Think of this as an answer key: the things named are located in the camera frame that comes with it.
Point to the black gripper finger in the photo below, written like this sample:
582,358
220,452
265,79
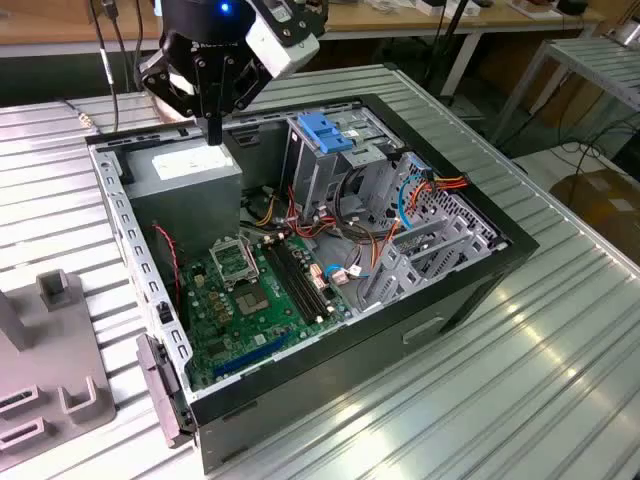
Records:
250,80
167,75

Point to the perforated metal disk bay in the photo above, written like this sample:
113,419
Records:
440,240

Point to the blue plastic drive latch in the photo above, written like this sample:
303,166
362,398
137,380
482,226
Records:
320,132

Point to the metal drive cage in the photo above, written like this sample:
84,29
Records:
310,175

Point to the grey power supply box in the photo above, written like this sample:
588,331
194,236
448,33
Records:
185,210

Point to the long wooden desk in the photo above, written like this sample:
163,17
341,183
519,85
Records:
390,22

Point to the black RAM slot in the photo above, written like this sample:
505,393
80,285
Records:
295,287
306,277

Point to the black tripod stand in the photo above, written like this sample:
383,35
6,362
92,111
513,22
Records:
454,30

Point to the CPU socket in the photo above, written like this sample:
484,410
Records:
254,302

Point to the green motherboard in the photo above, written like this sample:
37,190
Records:
235,330

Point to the blue expansion slot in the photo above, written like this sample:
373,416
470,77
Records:
250,356

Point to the grey parts rack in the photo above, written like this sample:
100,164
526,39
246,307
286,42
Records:
60,350

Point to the black open PC case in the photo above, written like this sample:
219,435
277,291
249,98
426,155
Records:
350,360

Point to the metal slat side table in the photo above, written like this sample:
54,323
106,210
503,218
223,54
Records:
600,65

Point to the brown cardboard box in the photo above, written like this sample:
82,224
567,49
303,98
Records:
600,200

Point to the silver metal cylinder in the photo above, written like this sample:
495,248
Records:
627,35

